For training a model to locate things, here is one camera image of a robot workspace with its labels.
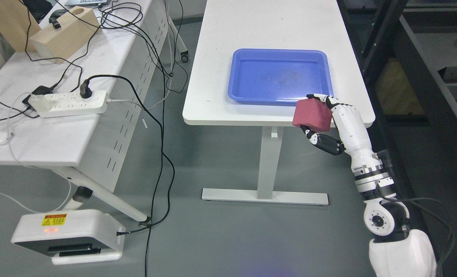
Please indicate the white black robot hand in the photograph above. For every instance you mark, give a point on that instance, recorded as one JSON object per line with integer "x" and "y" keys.
{"x": 347, "y": 134}

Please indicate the pink foam block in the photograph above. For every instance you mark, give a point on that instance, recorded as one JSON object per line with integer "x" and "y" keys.
{"x": 312, "y": 113}

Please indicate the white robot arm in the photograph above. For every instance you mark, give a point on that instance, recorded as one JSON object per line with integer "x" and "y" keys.
{"x": 397, "y": 249}

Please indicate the white robot base unit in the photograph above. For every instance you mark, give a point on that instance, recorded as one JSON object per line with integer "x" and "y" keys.
{"x": 71, "y": 237}

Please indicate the black metal shelf right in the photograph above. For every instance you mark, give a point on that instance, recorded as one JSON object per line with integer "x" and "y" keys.
{"x": 407, "y": 52}

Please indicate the green plastic tray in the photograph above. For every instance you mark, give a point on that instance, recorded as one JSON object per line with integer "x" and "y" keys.
{"x": 278, "y": 76}

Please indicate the wooden block with hole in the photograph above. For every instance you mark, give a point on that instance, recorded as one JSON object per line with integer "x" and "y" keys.
{"x": 77, "y": 27}

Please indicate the white table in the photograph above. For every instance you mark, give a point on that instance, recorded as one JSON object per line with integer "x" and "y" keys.
{"x": 229, "y": 25}

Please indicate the white side desk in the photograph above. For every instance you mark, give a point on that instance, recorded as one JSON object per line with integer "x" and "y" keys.
{"x": 85, "y": 140}

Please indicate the white power strip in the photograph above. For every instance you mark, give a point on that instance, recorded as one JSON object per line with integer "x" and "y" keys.
{"x": 68, "y": 104}

